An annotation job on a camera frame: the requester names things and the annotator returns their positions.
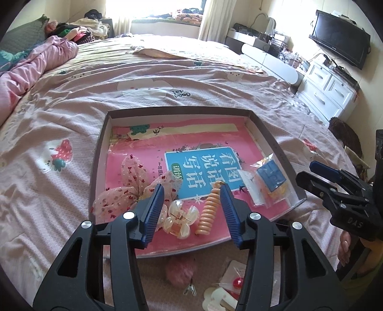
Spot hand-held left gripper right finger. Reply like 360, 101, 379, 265
220, 184, 349, 311

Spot clothes on window sill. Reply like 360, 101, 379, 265
167, 8, 204, 25

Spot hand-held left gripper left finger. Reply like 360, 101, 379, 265
32, 183, 165, 311

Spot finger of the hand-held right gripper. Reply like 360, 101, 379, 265
310, 161, 372, 195
296, 171, 369, 210

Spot person's yellow-green shirt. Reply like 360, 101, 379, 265
337, 236, 383, 301

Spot pile of clothes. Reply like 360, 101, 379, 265
44, 9, 113, 46

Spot plastic bag of colourful clips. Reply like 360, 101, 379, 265
216, 260, 249, 297

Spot cream translucent claw clip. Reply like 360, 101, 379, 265
162, 200, 199, 240

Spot pink printed bed sheet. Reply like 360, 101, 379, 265
0, 32, 361, 311

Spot black flat television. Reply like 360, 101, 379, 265
309, 10, 372, 70

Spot dark cardboard box tray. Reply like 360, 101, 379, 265
89, 106, 308, 259

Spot pink dotted fabric hair bow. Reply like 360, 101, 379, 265
91, 153, 184, 224

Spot grey quilted pillow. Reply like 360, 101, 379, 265
0, 14, 50, 60

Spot orange spiral hair tie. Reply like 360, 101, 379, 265
194, 183, 224, 237

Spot white curved dressing table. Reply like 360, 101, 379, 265
225, 28, 305, 88

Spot pink fluffy hair clip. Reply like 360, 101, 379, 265
165, 255, 198, 297

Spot brown furry cushion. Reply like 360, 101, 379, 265
327, 117, 363, 160

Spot pink quilt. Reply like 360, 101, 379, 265
0, 35, 79, 127

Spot cream curtain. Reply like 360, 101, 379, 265
197, 0, 224, 41

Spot white drawer cabinet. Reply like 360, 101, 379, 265
296, 61, 360, 127

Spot blue puzzle cube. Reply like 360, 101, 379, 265
240, 153, 291, 207

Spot person's right hand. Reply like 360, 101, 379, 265
338, 230, 354, 268

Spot black set-top box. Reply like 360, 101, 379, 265
330, 64, 360, 89

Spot white hair claw clip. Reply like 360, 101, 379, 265
201, 286, 240, 311

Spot pink book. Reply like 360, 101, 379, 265
105, 120, 300, 257

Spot dark floral blanket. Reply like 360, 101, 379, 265
0, 49, 34, 74

